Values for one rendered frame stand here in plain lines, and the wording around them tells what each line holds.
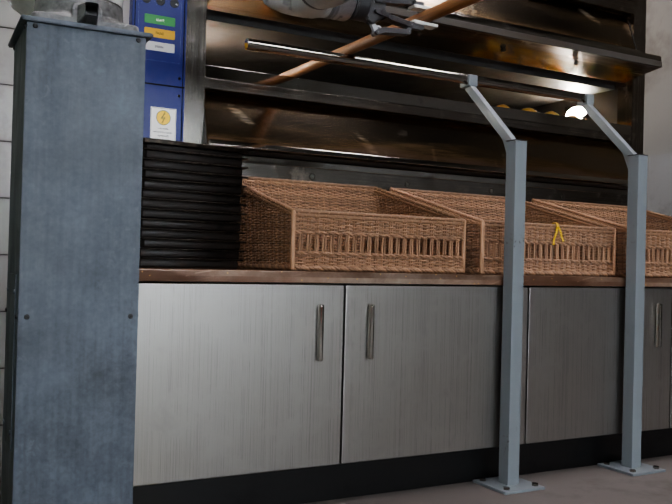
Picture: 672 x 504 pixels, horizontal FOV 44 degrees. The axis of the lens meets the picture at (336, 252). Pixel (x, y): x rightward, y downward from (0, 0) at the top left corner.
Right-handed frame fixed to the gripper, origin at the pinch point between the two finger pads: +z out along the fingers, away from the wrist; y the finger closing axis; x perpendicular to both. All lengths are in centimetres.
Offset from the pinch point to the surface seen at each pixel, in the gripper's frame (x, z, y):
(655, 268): -22, 108, 58
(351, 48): -33.4, -0.8, 0.5
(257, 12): -71, -13, -17
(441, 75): -33.7, 29.6, 3.9
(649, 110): -194, 300, -40
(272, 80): -71, -8, 4
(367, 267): -21, -1, 60
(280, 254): -27, -23, 58
